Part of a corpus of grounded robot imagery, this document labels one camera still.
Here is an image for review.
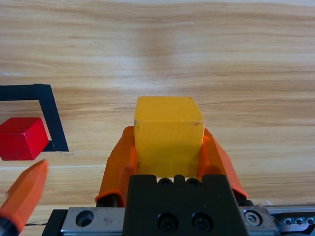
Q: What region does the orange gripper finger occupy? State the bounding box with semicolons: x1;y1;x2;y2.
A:
0;159;49;236
197;127;249;200
95;125;139;207

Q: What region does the red wooden cube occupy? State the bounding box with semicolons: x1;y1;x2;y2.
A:
0;117;49;161

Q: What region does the black tape square outline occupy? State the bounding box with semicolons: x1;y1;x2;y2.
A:
0;84;70;152

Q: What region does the yellow wooden cube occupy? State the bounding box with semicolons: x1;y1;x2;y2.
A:
134;96;205;178

